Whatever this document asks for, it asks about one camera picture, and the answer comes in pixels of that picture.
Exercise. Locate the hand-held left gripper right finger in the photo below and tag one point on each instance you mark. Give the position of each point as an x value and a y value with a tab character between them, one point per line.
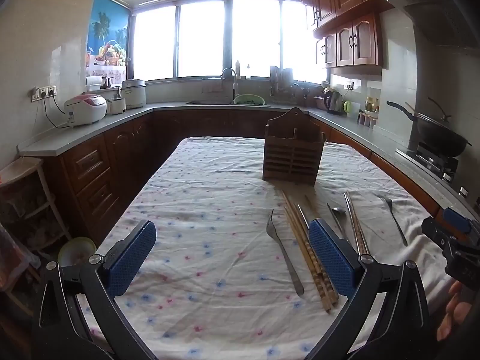
332	258

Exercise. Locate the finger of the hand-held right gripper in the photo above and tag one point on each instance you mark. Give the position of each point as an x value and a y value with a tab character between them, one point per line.
435	232
455	219

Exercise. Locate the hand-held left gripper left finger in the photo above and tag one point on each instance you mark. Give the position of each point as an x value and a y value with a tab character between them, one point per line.
131	255

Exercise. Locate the bamboo chopstick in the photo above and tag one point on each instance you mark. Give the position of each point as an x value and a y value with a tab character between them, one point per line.
322	281
305	255

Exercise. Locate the metal fork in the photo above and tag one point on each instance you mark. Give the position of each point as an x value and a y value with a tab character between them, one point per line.
287	258

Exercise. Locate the metal spoon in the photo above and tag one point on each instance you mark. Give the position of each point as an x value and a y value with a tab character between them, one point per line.
339	210

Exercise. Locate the metal chopstick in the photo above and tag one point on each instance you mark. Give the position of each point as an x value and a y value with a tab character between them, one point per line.
358	225
304	217
352	221

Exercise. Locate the wooden utensil holder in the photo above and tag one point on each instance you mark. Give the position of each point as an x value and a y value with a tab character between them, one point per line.
292	157

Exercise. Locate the person's right hand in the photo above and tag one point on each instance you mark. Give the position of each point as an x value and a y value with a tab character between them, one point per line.
455	315

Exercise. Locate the steel fork on right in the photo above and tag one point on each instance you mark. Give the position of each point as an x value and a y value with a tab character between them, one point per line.
393	213

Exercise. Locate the white bowl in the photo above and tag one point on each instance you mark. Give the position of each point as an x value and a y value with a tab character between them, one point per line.
77	251

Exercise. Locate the gas stove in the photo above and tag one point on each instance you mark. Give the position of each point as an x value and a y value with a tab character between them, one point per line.
435	161

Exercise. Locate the floral tablecloth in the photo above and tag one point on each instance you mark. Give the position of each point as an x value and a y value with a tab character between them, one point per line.
210	232

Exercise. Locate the black wok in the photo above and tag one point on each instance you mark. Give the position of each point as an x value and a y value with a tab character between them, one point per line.
442	133

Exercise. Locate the plastic storage shelf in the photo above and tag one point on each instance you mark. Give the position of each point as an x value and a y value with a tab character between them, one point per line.
26	202

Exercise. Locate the spice jar set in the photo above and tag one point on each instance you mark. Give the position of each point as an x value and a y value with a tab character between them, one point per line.
367	119

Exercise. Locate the grey kitchen countertop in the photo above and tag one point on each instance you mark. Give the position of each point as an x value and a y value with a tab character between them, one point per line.
123	118

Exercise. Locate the condiment bottles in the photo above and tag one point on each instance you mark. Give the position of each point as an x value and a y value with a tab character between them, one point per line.
372	105

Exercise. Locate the small white electric pot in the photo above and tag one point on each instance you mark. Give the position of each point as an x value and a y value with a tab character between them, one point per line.
116	105

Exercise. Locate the white and pink rice cooker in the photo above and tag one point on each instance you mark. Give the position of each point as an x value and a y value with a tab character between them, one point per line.
84	110

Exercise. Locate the steel electric kettle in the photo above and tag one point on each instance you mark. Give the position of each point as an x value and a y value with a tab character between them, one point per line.
333	102

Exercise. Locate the tall white cooker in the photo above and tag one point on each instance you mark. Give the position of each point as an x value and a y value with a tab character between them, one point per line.
134	93

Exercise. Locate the kitchen sink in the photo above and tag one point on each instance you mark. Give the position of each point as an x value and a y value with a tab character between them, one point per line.
202	102

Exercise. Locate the paper towel roll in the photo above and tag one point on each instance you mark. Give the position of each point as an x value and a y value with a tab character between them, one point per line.
93	82

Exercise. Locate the green colander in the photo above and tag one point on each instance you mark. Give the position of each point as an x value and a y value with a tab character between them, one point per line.
249	100

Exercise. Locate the dish rack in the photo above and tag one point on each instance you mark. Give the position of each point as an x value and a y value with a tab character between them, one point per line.
281	82

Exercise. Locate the kitchen faucet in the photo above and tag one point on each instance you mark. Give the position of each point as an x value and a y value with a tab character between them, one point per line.
234	82

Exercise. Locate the small dark-capped bottle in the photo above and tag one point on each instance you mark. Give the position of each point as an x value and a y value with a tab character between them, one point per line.
248	73

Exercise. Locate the wooden upper cabinets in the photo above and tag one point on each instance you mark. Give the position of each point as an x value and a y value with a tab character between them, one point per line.
356	41

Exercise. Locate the range hood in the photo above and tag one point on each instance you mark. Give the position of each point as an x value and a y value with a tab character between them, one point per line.
438	7

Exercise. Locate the beach and fruit window blind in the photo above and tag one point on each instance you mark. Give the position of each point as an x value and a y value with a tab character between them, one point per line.
108	33

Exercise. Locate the kitchen window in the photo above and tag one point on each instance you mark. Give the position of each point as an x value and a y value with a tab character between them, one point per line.
202	41

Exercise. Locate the single wall socket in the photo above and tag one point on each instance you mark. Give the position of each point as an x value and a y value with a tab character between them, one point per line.
350	84

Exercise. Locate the wall socket strip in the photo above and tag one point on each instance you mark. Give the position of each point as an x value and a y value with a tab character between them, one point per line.
44	93

